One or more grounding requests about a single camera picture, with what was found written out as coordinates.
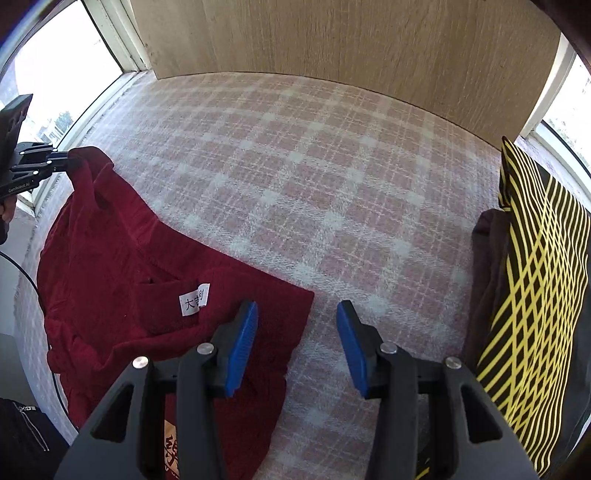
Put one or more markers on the person's left hand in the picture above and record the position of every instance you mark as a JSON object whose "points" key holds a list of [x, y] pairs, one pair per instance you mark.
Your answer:
{"points": [[5, 213]]}

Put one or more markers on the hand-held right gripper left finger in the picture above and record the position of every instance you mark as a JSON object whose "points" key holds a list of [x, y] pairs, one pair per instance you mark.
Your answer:
{"points": [[241, 346]]}

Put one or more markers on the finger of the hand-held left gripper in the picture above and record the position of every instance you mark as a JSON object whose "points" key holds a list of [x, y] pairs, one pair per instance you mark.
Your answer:
{"points": [[41, 167], [39, 150]]}

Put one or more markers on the dark brown garment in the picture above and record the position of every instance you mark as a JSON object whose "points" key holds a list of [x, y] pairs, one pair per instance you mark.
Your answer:
{"points": [[489, 277]]}

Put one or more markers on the light wooden board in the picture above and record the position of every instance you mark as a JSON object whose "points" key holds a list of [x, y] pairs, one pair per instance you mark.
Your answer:
{"points": [[346, 55]]}

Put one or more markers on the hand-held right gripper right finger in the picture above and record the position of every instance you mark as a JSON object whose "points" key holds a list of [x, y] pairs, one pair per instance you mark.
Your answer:
{"points": [[352, 346]]}

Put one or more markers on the dark red garment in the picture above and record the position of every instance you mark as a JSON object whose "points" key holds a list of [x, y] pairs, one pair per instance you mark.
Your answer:
{"points": [[115, 277]]}

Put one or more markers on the white framed window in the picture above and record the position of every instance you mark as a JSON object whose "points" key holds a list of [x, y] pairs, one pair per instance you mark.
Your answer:
{"points": [[55, 69], [570, 106]]}

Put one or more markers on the black yellow striped garment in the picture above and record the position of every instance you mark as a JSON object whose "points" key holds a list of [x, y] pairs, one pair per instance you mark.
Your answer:
{"points": [[531, 277]]}

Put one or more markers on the person's black jacket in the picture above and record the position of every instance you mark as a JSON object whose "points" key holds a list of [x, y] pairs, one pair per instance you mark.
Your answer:
{"points": [[23, 443]]}

